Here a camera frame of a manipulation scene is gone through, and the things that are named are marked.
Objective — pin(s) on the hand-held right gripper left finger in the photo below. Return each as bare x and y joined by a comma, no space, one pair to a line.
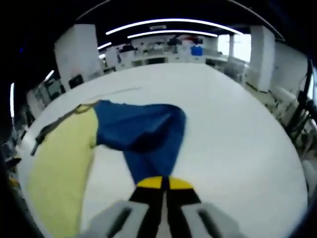
146,196

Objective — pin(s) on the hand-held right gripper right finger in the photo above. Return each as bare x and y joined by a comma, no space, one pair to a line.
180,196

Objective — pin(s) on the blue and grey garment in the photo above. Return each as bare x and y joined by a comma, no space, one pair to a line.
143,129

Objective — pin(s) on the yellow cloth template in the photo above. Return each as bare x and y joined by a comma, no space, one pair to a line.
59,161

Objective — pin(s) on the black box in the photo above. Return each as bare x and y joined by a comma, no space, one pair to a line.
75,81

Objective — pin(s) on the white shelving unit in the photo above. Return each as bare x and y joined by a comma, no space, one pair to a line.
158,59

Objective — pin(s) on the black stand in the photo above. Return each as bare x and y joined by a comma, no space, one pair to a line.
303,104

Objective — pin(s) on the ceiling light strip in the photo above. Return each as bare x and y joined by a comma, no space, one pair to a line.
49,75
12,99
173,31
173,20
104,45

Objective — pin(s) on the narrow white pillar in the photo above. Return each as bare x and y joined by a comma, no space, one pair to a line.
262,57

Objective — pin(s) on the wide white pillar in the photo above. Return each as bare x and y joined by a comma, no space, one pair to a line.
78,49

